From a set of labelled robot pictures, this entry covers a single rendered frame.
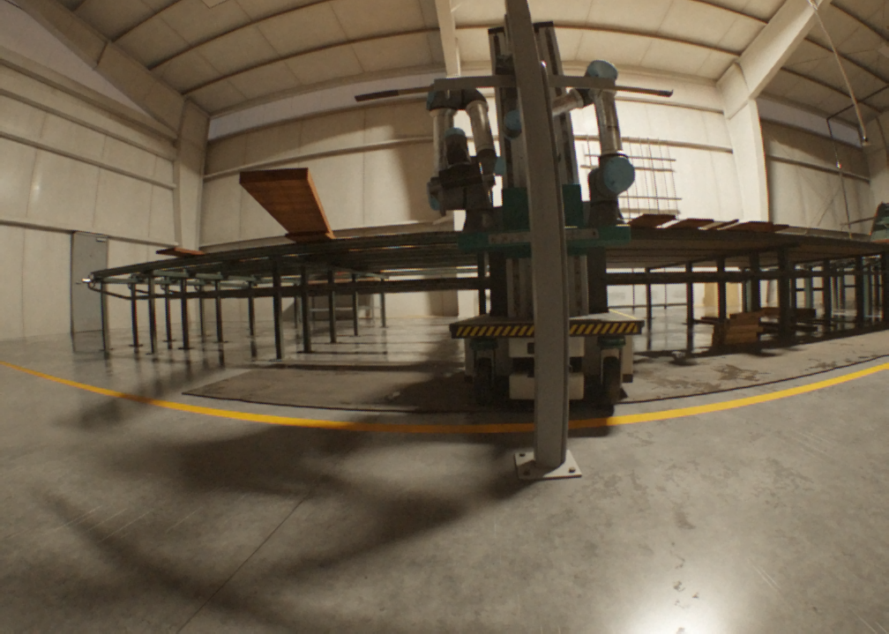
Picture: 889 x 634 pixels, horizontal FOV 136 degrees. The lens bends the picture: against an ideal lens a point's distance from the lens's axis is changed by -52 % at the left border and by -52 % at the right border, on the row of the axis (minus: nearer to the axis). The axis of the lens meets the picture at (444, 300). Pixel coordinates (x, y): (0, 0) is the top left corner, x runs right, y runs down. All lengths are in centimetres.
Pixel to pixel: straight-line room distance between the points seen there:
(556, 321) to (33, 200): 889
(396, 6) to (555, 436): 846
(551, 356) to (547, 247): 25
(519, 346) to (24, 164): 893
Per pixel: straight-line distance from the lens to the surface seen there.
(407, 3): 869
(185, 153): 1182
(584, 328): 127
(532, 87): 99
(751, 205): 1101
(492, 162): 132
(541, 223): 86
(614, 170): 134
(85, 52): 1035
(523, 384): 132
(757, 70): 1109
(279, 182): 146
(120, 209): 1013
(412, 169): 910
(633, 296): 855
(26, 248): 881
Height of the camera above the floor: 43
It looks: 1 degrees down
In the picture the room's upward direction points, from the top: 2 degrees counter-clockwise
